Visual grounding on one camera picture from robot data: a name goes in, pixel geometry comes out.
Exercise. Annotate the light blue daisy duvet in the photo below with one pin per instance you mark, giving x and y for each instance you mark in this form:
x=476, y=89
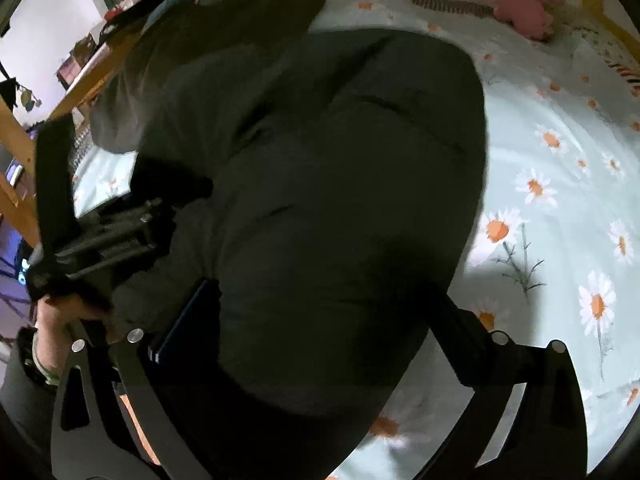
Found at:
x=555, y=251

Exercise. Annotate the pink plush toy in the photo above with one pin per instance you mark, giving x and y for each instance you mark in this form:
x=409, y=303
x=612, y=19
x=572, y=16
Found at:
x=529, y=18

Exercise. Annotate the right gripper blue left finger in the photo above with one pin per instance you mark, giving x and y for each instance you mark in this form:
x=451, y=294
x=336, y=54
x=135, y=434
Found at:
x=188, y=327

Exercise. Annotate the black zip jacket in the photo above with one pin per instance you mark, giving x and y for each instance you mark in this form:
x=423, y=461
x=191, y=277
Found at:
x=340, y=178

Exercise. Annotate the person left hand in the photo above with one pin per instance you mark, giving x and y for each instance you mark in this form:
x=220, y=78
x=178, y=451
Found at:
x=54, y=339

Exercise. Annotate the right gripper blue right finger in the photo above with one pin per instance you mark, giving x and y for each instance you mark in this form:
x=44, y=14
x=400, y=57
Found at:
x=455, y=331

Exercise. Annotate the wooden bunk bed frame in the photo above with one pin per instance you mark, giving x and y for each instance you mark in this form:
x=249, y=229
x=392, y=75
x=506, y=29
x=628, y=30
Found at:
x=21, y=212

